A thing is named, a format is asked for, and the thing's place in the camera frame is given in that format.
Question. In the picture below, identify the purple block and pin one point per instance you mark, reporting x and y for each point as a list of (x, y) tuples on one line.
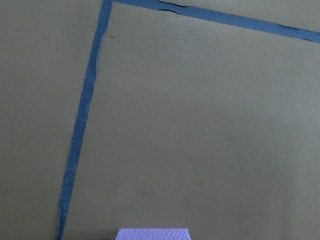
[(153, 234)]

